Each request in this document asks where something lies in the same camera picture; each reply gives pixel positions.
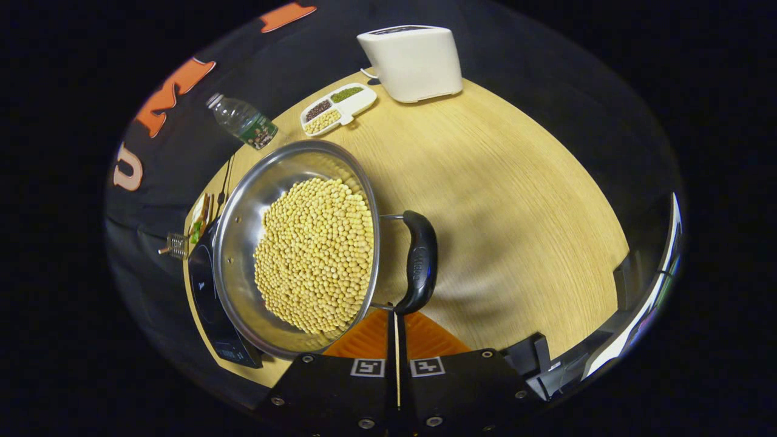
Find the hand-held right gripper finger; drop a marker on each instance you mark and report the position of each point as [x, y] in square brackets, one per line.
[391, 352]
[403, 352]

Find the pile of soybeans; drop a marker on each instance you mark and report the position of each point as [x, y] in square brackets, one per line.
[315, 255]

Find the black induction cooktop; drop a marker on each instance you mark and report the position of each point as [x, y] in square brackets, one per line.
[209, 303]

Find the sandwich with lettuce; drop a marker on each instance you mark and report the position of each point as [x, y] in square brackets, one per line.
[199, 218]

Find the dark equipment with bright edge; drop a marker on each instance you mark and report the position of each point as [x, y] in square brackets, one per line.
[631, 279]

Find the white divided bean tray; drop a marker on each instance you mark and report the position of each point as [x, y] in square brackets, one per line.
[355, 103]

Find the clear plastic water bottle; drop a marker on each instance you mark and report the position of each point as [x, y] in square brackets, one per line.
[246, 121]

